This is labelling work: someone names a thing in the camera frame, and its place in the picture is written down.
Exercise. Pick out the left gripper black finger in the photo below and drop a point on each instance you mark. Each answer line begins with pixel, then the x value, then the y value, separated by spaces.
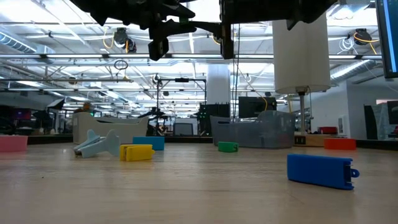
pixel 182 12
pixel 178 28

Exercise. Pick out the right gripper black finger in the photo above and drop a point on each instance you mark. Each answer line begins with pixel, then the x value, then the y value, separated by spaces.
pixel 211 27

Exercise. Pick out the green mini stapler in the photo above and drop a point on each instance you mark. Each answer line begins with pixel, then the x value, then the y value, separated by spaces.
pixel 184 20
pixel 228 147

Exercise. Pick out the light blue staple remover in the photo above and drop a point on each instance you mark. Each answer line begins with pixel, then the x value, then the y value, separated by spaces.
pixel 96 147

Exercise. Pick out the blue mini stapler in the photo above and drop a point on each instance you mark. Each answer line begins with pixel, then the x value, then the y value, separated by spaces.
pixel 320 171

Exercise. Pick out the pink tape roll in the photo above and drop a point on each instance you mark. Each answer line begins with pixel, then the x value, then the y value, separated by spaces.
pixel 12 143

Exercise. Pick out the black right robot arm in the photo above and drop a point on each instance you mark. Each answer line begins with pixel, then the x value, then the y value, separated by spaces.
pixel 314 9

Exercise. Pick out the light blue tape roll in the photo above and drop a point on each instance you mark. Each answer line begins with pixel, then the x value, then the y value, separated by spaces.
pixel 155 143

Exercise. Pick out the yellow mini stapler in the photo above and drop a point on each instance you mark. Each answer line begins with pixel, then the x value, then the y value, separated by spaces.
pixel 138 153

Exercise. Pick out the orange tape roll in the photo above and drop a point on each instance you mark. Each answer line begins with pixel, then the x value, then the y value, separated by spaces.
pixel 339 144

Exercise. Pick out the white shade table lamp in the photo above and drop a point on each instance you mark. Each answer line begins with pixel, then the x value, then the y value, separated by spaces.
pixel 300 56

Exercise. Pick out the black cabinet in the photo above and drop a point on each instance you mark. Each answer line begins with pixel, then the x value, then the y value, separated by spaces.
pixel 214 118

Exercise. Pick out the black background monitor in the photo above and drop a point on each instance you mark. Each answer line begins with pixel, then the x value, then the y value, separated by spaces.
pixel 256 107

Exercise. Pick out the off-white stepped bin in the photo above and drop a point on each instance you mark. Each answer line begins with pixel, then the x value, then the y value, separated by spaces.
pixel 130 130

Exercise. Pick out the dark grey translucent bin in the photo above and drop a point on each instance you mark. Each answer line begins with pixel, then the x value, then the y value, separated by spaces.
pixel 258 133

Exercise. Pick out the computer monitor with blue screen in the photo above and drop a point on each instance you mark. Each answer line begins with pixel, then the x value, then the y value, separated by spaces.
pixel 388 37

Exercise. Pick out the red box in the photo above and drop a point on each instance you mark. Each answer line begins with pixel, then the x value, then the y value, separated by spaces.
pixel 328 130

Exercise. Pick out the black background rig frame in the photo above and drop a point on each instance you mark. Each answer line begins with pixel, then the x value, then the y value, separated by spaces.
pixel 182 80

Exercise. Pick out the black table frame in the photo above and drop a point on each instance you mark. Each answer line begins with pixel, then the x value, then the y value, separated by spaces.
pixel 49 140

